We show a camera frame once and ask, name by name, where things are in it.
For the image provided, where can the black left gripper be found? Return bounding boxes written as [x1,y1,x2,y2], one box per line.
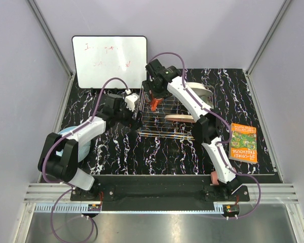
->
[115,100,142,131]

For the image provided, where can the orange ceramic mug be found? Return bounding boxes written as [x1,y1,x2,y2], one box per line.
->
[150,98,163,112]

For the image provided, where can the metal wire dish rack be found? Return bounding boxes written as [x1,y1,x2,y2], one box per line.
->
[138,94,194,140]

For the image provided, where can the pink cream leaf plate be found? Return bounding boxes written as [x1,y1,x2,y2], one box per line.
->
[165,114,195,123]

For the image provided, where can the white scalloped plate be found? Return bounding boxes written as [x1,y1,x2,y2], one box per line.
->
[187,82,213,102]

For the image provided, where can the pink plastic cup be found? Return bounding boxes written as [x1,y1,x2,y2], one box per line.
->
[210,171,219,185]

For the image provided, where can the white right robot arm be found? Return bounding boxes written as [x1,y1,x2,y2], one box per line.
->
[142,59,242,201]

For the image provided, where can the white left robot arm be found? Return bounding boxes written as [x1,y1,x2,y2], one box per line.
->
[37,93,141,200]

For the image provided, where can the black marble pattern mat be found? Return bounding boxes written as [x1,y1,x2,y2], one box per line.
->
[40,68,277,176]

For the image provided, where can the light blue headphones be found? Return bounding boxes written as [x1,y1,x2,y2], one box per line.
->
[58,126,91,163]

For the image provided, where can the white dry-erase board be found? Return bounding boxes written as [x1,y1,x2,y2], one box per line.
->
[71,35,147,89]

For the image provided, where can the orange children's book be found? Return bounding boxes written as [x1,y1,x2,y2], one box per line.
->
[229,123,258,164]

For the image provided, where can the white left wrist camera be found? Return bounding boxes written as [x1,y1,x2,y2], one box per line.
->
[124,89,140,112]

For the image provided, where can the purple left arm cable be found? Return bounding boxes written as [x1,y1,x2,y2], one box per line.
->
[42,77,132,243]

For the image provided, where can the right aluminium frame post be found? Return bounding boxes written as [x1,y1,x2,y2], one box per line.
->
[245,0,294,76]

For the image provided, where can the aluminium frame post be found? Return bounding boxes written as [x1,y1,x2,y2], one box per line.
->
[245,0,294,76]
[27,0,77,79]

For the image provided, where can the left aluminium frame post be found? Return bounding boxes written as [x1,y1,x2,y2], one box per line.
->
[27,0,77,79]

